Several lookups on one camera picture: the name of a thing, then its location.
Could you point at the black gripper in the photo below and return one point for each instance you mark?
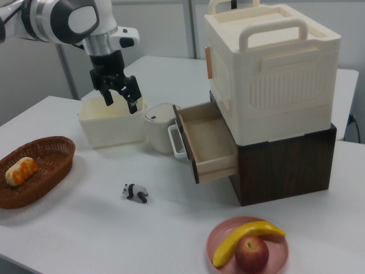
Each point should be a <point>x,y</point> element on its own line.
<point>107,67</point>

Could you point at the dark wood drawer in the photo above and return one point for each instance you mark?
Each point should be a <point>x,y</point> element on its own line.
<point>205,137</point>

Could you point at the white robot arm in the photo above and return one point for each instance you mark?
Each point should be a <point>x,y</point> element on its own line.
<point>42,20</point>

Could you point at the dark wood drawer case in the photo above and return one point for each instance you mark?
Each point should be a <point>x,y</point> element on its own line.
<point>285,171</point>

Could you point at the cream plastic bin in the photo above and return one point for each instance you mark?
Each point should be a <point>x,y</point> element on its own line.
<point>114,131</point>

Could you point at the small white trash can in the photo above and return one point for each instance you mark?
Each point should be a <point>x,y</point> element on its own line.
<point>157,134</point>

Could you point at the brown wicker basket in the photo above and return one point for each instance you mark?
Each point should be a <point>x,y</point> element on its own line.
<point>57,154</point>

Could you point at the panda figurine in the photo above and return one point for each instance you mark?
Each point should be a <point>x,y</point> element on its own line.
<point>134,190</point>

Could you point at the bread piece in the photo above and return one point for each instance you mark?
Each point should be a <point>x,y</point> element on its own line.
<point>21,171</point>

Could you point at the black stand pole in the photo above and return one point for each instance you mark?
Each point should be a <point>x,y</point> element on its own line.
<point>233,3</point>

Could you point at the cream plastic storage cabinet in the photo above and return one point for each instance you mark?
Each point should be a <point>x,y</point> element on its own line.
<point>285,57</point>

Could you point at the yellow banana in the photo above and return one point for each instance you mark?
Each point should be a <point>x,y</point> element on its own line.
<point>251,229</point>

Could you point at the red apple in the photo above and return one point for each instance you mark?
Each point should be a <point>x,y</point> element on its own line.
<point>252,254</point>

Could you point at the pink plate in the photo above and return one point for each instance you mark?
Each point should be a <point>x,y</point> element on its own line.
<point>279,251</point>

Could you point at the black wall plug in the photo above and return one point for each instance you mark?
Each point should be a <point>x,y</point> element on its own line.
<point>352,118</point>

